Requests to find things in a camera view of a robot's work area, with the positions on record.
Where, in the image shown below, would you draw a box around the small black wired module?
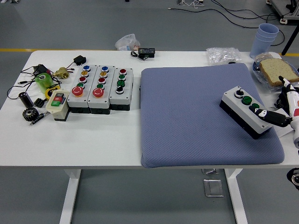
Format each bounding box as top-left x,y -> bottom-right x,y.
32,64 -> 48,76

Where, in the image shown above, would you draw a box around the grey four-button control box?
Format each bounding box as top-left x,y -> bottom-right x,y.
219,85 -> 274,140

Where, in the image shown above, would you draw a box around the black digital meter with cable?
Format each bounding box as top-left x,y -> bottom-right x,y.
130,47 -> 157,62

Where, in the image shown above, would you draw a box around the grey four-button selector box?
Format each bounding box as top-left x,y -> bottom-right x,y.
108,67 -> 134,111

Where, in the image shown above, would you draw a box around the black finned heat sink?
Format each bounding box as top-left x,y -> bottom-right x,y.
34,98 -> 49,108

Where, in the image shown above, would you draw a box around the brass pipe fitting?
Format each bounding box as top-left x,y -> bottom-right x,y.
51,67 -> 71,80

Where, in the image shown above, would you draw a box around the white floor cable bundle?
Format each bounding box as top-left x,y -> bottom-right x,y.
177,0 -> 205,9

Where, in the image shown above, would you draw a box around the black cylindrical capacitor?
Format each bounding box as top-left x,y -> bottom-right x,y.
18,91 -> 34,108

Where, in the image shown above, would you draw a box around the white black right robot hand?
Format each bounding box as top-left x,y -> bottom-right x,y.
249,75 -> 299,149

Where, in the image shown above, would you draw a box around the slice of bread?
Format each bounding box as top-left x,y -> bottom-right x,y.
259,58 -> 299,87

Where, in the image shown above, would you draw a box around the clear bag of small parts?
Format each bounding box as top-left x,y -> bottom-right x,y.
206,47 -> 242,66

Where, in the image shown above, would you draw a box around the metal floor socket plate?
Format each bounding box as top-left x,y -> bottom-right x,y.
203,179 -> 224,198

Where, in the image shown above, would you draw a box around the black floor cable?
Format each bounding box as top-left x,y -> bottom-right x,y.
167,0 -> 285,47

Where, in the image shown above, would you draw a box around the blue-grey quilted cushion mat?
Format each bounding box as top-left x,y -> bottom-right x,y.
139,62 -> 285,169

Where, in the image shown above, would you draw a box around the grey five-button emergency stop box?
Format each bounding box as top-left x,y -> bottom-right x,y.
66,64 -> 98,114
87,64 -> 115,115

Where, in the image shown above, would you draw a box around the black metal pen tool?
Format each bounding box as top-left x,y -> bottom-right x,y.
29,111 -> 51,126

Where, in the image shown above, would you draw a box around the clear plastic food wrapper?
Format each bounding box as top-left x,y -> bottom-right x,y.
251,53 -> 299,92

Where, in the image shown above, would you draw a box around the dark metal gear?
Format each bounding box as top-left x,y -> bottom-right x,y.
22,107 -> 40,122

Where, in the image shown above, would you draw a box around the stacked pale blue cups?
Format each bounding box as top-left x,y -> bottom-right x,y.
249,22 -> 280,59

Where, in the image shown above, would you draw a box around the black mechanical part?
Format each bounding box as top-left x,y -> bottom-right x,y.
273,93 -> 285,110

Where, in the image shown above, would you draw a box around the yellow tape roll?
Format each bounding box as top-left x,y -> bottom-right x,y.
44,87 -> 62,101

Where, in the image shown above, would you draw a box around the small metal floor bracket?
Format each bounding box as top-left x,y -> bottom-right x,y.
201,168 -> 221,175

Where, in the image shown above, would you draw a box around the white paper card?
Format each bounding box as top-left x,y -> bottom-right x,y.
277,125 -> 294,139

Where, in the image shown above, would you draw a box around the cream red-green switch box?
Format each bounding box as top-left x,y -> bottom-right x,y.
45,90 -> 71,122

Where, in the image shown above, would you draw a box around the black stand leg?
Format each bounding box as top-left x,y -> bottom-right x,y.
281,23 -> 299,56

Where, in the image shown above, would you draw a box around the black servo with wires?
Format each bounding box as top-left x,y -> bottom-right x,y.
63,55 -> 87,70

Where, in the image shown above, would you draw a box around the white table leg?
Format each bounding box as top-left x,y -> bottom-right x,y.
59,169 -> 82,224
224,168 -> 248,224

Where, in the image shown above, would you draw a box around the clear plastic bag with contents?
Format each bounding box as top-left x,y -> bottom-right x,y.
114,34 -> 141,51

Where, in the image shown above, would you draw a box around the black cable with plug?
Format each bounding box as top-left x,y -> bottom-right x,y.
6,78 -> 40,100

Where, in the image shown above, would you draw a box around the grey equipment frame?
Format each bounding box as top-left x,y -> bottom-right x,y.
266,0 -> 299,24

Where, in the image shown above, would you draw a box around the translucent green roll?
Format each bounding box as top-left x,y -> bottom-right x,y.
34,72 -> 54,93

